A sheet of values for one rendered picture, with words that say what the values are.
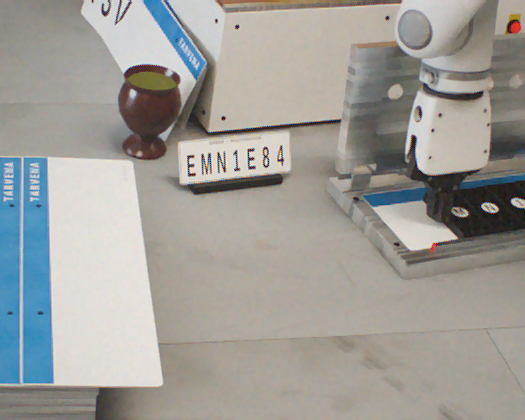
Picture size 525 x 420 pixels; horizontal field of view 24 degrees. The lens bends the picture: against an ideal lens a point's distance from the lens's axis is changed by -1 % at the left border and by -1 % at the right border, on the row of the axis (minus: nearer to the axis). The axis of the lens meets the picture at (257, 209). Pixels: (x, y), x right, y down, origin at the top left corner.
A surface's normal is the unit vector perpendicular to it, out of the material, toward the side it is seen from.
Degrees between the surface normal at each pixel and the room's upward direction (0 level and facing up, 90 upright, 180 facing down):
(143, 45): 69
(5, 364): 0
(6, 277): 0
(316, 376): 0
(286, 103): 90
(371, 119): 83
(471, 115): 76
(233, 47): 90
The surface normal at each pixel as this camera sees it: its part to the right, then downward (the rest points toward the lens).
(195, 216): 0.14, -0.83
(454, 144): 0.43, 0.36
